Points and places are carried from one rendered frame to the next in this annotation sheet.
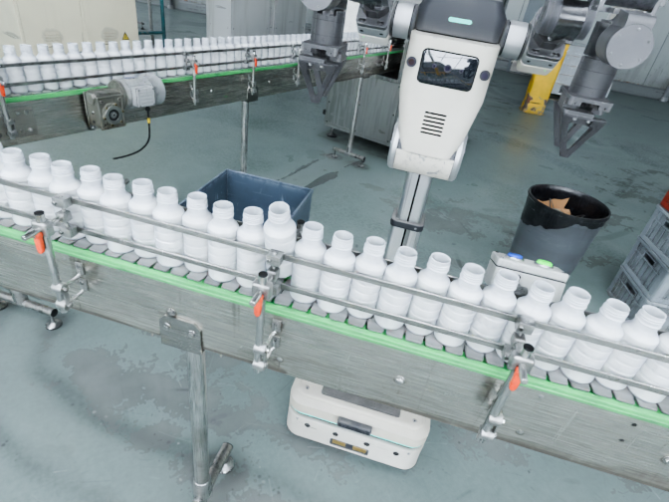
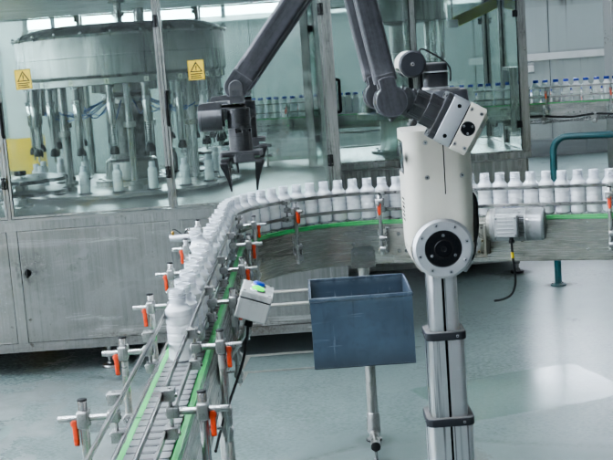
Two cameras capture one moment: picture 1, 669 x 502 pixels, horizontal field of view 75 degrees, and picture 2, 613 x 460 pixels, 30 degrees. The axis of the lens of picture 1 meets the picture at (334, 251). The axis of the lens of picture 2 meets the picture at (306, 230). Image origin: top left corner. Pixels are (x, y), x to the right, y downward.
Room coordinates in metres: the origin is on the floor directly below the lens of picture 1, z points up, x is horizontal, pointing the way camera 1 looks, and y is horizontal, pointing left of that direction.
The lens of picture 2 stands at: (0.46, -3.16, 1.65)
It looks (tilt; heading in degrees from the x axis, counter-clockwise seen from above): 8 degrees down; 81
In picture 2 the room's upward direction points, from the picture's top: 4 degrees counter-clockwise
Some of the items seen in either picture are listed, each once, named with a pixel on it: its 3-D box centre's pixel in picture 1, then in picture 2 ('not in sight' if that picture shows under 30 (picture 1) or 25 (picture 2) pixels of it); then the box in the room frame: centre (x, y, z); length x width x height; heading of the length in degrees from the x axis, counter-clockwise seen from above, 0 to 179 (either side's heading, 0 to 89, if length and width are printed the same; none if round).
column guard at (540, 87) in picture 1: (544, 77); not in sight; (7.89, -2.95, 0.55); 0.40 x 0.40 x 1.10; 80
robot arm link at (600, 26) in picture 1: (610, 42); (236, 118); (0.77, -0.37, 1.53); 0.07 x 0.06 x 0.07; 171
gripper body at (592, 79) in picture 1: (590, 82); (241, 142); (0.78, -0.37, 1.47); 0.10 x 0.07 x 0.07; 169
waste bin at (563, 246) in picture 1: (547, 246); not in sight; (2.39, -1.29, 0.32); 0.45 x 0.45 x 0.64
